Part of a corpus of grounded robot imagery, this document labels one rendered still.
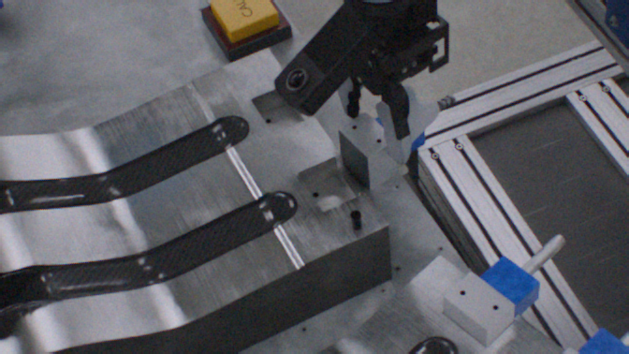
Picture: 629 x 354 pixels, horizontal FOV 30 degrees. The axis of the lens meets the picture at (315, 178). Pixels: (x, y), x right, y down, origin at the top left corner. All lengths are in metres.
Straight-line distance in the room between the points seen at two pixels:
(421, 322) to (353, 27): 0.27
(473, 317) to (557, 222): 0.91
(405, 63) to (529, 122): 0.95
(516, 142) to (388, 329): 1.00
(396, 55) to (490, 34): 1.42
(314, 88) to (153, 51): 0.36
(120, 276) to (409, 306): 0.26
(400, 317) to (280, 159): 0.19
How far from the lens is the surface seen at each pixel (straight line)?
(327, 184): 1.11
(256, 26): 1.31
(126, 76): 1.33
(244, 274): 1.03
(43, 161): 1.13
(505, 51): 2.42
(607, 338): 1.01
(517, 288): 1.03
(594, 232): 1.89
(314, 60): 1.04
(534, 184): 1.94
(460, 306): 1.00
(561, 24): 2.49
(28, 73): 1.37
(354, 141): 1.15
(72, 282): 1.03
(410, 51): 1.06
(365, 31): 1.02
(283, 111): 1.17
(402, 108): 1.07
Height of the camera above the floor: 1.74
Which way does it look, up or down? 52 degrees down
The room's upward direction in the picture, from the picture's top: 8 degrees counter-clockwise
